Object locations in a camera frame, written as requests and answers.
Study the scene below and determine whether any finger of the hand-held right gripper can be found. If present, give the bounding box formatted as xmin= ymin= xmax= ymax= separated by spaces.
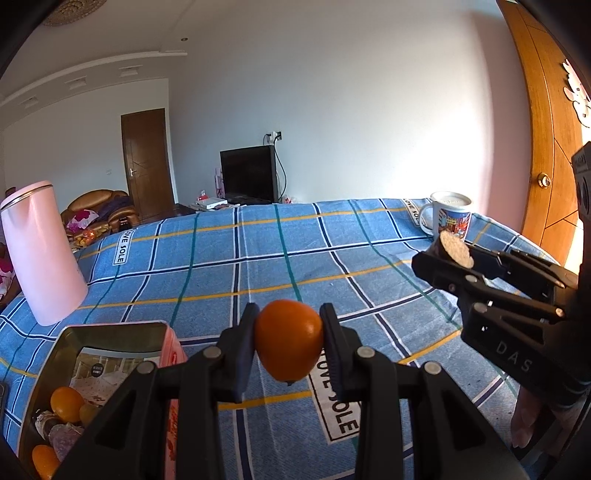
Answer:
xmin=412 ymin=249 xmax=566 ymax=324
xmin=468 ymin=244 xmax=580 ymax=302

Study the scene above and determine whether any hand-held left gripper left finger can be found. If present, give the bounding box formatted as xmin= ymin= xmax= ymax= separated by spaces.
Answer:
xmin=55 ymin=302 xmax=262 ymax=480

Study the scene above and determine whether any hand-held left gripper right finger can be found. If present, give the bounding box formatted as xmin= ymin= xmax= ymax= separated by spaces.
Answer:
xmin=320 ymin=303 xmax=529 ymax=480

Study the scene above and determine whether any brown hawthorn roll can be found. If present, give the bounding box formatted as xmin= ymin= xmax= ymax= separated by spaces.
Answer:
xmin=434 ymin=231 xmax=475 ymax=268

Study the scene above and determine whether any large orange mandarin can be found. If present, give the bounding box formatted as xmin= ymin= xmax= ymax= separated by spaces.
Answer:
xmin=254 ymin=299 xmax=324 ymax=383

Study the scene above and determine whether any pink tin box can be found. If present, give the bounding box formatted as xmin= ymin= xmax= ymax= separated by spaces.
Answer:
xmin=17 ymin=319 xmax=189 ymax=480

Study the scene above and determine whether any small round orange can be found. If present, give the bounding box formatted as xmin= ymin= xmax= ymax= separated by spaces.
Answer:
xmin=31 ymin=444 xmax=62 ymax=480
xmin=50 ymin=387 xmax=85 ymax=424

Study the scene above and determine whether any pink snack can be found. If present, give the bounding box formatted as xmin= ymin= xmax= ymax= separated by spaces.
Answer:
xmin=48 ymin=424 xmax=84 ymax=462

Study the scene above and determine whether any person's right hand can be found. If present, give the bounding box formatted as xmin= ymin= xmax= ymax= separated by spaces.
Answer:
xmin=510 ymin=385 xmax=557 ymax=462

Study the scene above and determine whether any white printed mug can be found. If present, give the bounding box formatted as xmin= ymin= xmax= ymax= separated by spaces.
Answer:
xmin=418 ymin=191 xmax=473 ymax=243

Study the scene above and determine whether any blue checked tablecloth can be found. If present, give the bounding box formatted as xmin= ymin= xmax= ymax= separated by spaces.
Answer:
xmin=0 ymin=198 xmax=578 ymax=480

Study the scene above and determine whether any low television stand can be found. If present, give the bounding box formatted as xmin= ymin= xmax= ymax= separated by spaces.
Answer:
xmin=178 ymin=196 xmax=301 ymax=215

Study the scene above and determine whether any light wooden door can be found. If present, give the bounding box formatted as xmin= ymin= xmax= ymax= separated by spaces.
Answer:
xmin=496 ymin=0 xmax=591 ymax=268

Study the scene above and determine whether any black television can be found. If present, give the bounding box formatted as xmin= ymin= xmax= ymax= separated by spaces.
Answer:
xmin=220 ymin=145 xmax=278 ymax=204

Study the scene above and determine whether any white paper door decoration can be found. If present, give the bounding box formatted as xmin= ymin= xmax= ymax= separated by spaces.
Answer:
xmin=562 ymin=60 xmax=591 ymax=125

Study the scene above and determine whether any coffee table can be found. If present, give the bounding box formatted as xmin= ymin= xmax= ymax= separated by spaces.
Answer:
xmin=69 ymin=228 xmax=116 ymax=252

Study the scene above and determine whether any dark brown door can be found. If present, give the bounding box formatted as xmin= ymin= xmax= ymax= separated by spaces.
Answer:
xmin=121 ymin=108 xmax=176 ymax=224

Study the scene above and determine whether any brown leather armchair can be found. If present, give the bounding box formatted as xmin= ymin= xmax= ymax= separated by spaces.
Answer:
xmin=61 ymin=189 xmax=139 ymax=236

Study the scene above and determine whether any pink electric kettle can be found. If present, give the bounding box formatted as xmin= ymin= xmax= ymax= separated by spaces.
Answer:
xmin=0 ymin=181 xmax=89 ymax=326

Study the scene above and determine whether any round golden ceiling lamp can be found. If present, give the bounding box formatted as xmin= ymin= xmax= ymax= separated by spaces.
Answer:
xmin=44 ymin=0 xmax=100 ymax=27

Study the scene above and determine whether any black power cable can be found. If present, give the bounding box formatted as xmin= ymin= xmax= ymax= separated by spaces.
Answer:
xmin=276 ymin=141 xmax=290 ymax=202

